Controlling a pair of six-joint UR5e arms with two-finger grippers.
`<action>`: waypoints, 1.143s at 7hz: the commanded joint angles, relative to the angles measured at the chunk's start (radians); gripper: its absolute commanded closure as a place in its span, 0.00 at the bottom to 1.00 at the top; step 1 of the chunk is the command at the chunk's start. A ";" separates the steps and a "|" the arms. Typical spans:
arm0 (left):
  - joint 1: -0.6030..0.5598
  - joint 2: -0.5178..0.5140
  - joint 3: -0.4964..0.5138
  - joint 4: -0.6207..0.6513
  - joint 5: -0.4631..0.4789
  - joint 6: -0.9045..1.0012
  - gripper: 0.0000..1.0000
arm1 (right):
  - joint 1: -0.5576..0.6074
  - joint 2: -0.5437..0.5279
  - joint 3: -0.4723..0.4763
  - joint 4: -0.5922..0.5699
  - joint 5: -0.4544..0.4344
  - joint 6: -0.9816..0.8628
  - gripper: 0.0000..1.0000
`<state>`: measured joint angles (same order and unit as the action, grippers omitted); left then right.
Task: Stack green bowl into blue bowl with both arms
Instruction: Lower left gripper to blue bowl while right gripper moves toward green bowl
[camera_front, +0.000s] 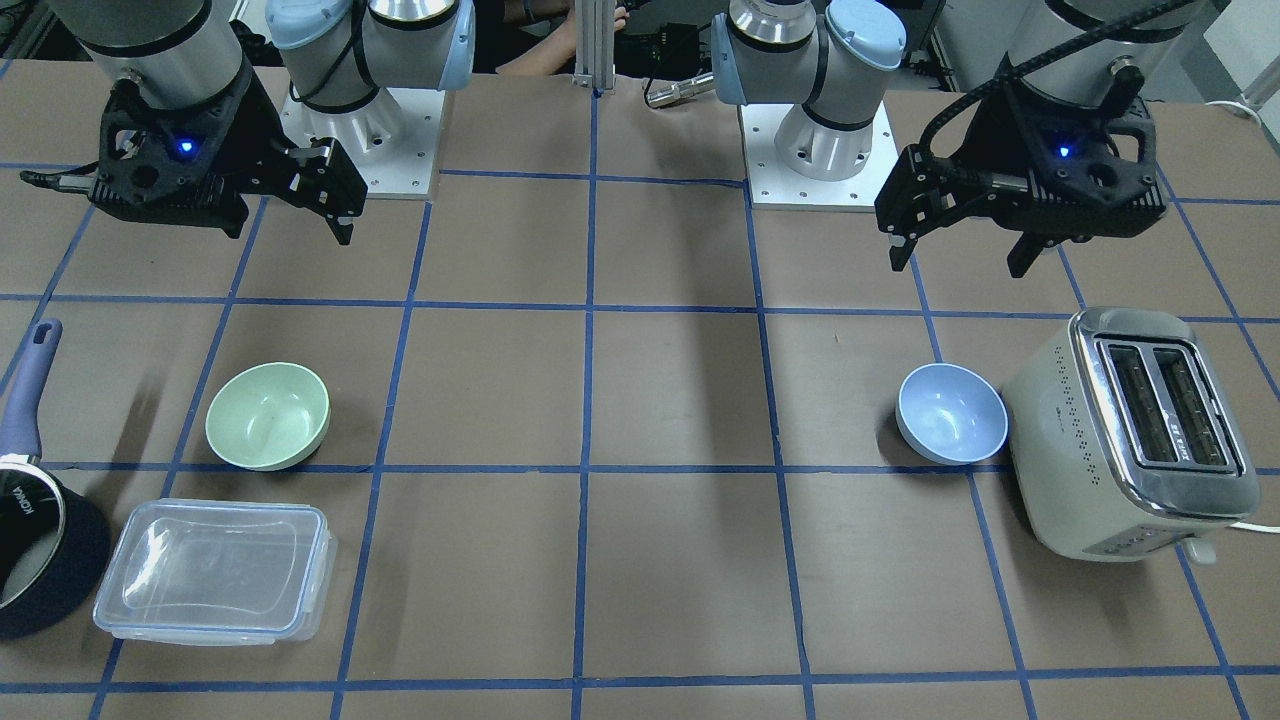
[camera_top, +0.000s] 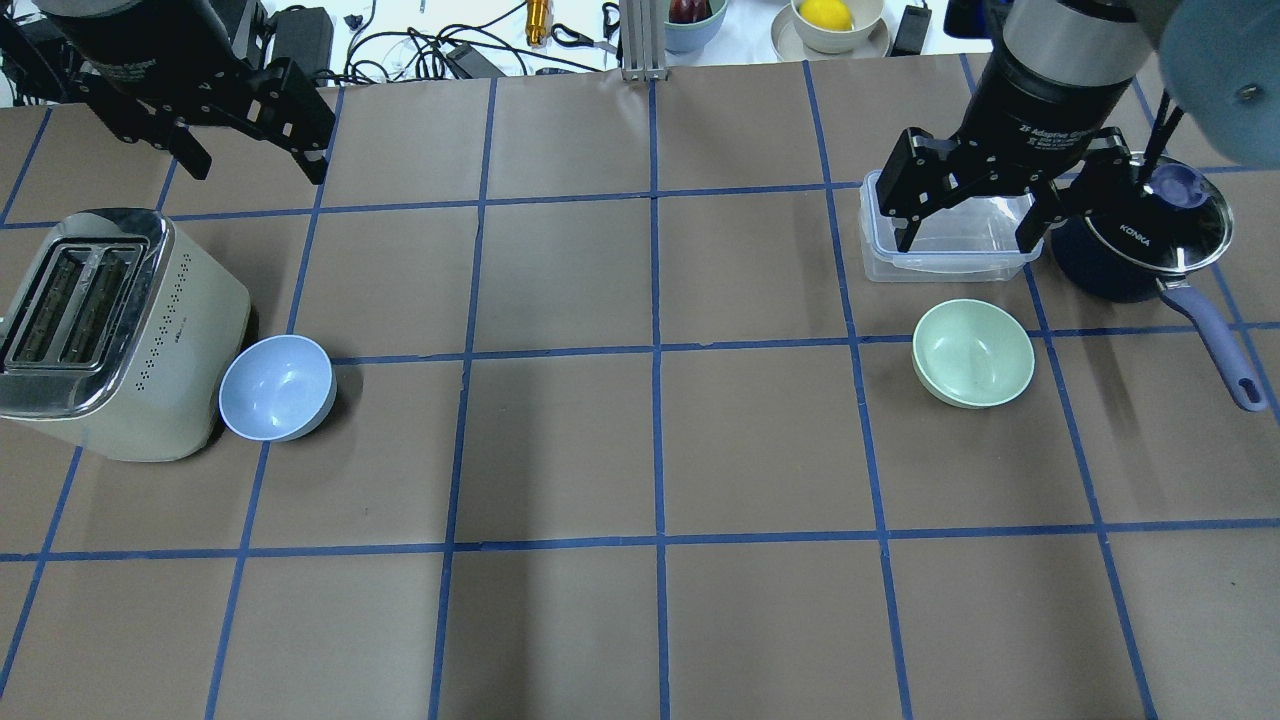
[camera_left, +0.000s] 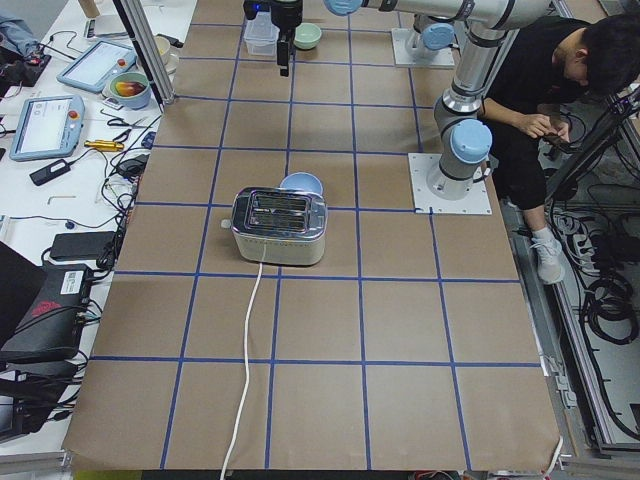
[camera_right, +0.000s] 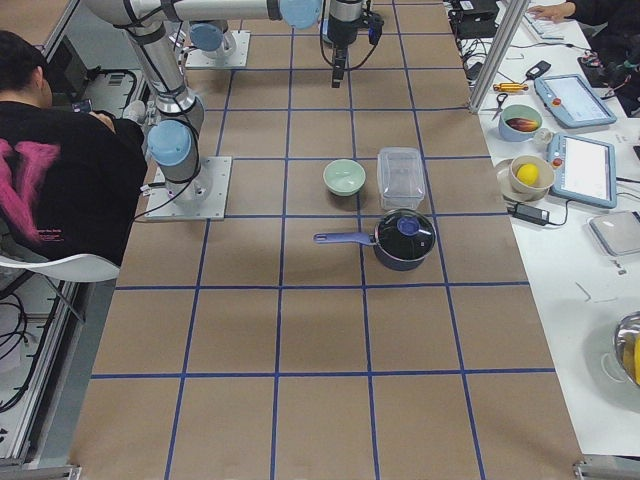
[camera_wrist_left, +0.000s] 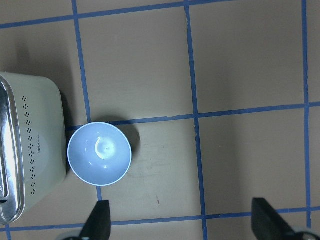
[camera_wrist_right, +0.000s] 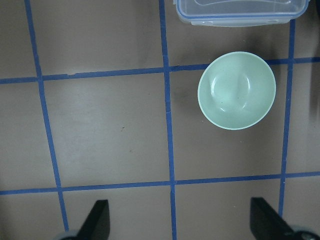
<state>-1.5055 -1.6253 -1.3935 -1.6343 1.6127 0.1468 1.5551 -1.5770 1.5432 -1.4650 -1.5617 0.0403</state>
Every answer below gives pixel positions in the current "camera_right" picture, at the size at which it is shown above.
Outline blue teach pendant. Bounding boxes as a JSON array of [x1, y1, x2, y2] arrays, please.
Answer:
[[547, 133, 617, 209], [534, 74, 617, 128]]

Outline yellow handled tool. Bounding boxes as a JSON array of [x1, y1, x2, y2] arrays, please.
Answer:
[[492, 82, 529, 93]]

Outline blue saucepan with glass lid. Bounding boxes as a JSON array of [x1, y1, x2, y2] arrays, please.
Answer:
[[313, 208, 436, 271]]

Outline black scissors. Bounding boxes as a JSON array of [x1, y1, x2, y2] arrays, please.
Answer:
[[493, 92, 509, 120]]

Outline far blue teach pendant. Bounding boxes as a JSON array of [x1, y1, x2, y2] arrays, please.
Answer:
[[534, 74, 617, 128]]

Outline white keyboard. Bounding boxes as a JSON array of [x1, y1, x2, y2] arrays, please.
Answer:
[[523, 12, 565, 42]]

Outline aluminium frame post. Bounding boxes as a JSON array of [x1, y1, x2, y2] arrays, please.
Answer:
[[468, 0, 529, 114]]

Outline person in black shirt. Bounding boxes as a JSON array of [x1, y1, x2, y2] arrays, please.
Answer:
[[1, 31, 147, 265]]

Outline light blue bowl with fruit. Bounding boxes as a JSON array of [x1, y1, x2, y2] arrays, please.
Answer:
[[498, 104, 542, 142]]

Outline yellow lemon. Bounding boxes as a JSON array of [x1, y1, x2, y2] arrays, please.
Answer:
[[516, 163, 539, 186]]

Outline glass bowl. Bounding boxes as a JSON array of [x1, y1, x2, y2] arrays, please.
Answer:
[[600, 311, 639, 387]]

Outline beige bowl on plate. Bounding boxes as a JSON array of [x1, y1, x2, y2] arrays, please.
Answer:
[[495, 155, 555, 202]]

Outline clear plastic container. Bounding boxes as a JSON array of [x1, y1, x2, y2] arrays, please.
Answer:
[[377, 147, 426, 210]]

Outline black power adapter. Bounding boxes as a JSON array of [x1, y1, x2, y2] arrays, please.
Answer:
[[507, 203, 549, 226]]

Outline black car key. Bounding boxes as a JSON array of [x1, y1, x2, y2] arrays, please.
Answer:
[[525, 60, 551, 81]]

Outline green ceramic bowl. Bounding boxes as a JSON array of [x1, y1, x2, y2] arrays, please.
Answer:
[[323, 159, 366, 196]]

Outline hand of seated person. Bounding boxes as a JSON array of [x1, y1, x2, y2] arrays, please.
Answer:
[[527, 2, 576, 23]]

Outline white chair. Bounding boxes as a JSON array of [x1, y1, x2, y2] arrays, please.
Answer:
[[0, 252, 121, 321]]

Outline near blue teach pendant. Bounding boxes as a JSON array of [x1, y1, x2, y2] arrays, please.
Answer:
[[547, 133, 617, 209]]

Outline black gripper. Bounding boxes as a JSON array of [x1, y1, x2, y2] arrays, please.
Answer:
[[327, 0, 361, 88]]

